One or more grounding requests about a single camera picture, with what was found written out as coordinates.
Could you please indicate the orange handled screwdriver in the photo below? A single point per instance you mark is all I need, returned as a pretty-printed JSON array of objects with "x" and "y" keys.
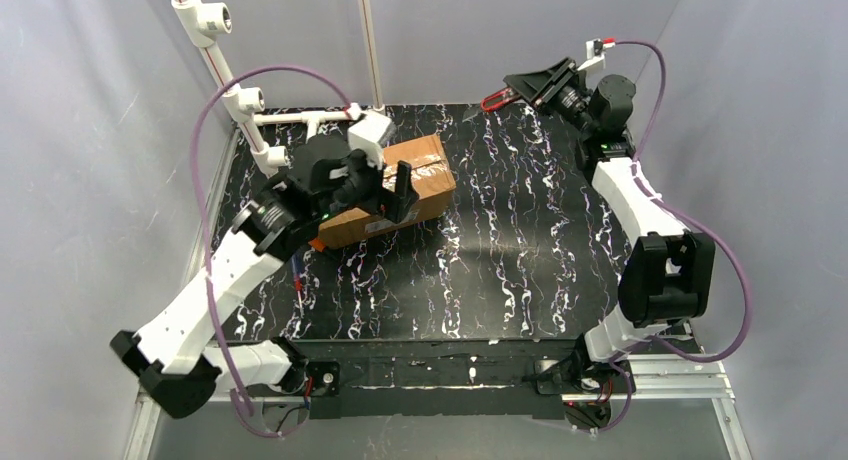
[{"x": 317, "y": 245}]

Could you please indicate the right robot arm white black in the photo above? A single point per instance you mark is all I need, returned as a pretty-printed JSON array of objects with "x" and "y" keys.
[{"x": 666, "y": 279}]

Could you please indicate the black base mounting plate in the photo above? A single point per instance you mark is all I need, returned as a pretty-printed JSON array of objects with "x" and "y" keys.
[{"x": 347, "y": 378}]

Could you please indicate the white pvc pipe frame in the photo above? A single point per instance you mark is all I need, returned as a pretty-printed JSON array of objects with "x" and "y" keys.
[{"x": 333, "y": 37}]

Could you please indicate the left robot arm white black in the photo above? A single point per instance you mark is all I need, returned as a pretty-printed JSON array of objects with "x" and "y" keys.
[{"x": 181, "y": 357}]

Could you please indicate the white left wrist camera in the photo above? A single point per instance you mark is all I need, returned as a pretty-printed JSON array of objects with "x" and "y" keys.
[{"x": 370, "y": 132}]

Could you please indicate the blue red small screwdriver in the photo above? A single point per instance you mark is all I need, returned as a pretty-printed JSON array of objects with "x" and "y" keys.
[{"x": 297, "y": 267}]

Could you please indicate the red black utility knife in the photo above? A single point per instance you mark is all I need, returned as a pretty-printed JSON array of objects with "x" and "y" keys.
[{"x": 492, "y": 103}]

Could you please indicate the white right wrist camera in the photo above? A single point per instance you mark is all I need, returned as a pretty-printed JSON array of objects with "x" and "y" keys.
[{"x": 596, "y": 55}]

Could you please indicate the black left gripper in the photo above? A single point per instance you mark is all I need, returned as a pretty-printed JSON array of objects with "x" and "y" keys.
[{"x": 382, "y": 196}]

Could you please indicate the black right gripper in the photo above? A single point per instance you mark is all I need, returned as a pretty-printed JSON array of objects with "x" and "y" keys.
[{"x": 547, "y": 88}]

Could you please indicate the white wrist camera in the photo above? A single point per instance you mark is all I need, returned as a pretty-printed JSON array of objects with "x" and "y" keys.
[
  {"x": 596, "y": 55},
  {"x": 370, "y": 132}
]

